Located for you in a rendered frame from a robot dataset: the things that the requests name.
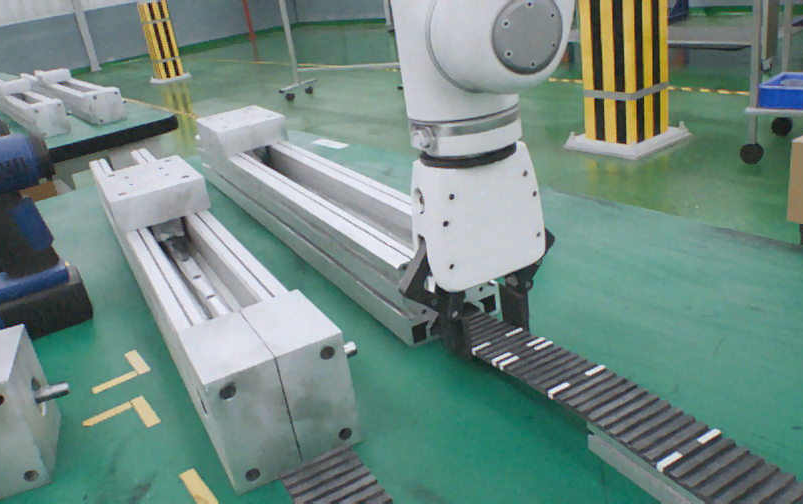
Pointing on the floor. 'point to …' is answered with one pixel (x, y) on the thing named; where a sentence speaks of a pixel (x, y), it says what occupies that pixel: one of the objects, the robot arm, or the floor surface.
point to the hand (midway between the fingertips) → (486, 322)
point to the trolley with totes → (787, 91)
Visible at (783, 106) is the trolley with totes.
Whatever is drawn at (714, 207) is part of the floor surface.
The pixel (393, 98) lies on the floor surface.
